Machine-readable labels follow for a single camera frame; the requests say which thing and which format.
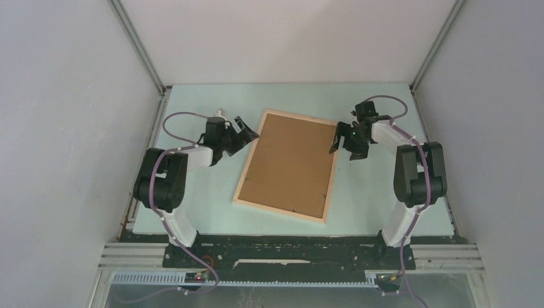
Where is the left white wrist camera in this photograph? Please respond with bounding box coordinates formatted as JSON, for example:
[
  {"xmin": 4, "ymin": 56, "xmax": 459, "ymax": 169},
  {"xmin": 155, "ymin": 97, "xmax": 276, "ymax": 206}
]
[{"xmin": 213, "ymin": 108, "xmax": 226, "ymax": 121}]

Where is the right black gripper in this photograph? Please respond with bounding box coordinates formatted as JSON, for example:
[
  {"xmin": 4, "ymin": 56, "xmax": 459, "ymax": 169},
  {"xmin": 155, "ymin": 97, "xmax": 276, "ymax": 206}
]
[{"xmin": 330, "ymin": 121, "xmax": 371, "ymax": 161}]

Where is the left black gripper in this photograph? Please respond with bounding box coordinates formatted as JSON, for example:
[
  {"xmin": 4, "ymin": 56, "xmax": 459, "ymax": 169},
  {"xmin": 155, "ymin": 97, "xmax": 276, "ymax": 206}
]
[{"xmin": 218, "ymin": 117, "xmax": 258, "ymax": 157}]

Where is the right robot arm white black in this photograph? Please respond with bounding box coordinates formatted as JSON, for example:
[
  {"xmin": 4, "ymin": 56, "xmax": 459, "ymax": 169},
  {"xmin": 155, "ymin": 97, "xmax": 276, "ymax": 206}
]
[{"xmin": 329, "ymin": 100, "xmax": 447, "ymax": 268}]

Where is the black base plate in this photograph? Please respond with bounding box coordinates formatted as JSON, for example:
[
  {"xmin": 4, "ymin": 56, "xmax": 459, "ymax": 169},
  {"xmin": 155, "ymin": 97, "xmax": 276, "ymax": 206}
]
[{"xmin": 162, "ymin": 235, "xmax": 416, "ymax": 284}]

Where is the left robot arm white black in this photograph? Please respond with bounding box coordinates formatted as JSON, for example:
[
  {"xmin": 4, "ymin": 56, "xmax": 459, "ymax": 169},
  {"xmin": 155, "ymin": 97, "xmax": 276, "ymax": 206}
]
[{"xmin": 133, "ymin": 115, "xmax": 260, "ymax": 267}]

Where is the aluminium rail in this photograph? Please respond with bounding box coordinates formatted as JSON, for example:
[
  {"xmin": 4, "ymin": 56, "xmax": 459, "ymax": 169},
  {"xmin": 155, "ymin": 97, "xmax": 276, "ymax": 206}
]
[{"xmin": 98, "ymin": 243, "xmax": 485, "ymax": 274}]

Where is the wooden picture frame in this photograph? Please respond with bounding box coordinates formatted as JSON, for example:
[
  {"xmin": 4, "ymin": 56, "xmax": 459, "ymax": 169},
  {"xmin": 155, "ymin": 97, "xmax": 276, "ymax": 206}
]
[{"xmin": 232, "ymin": 109, "xmax": 341, "ymax": 225}]

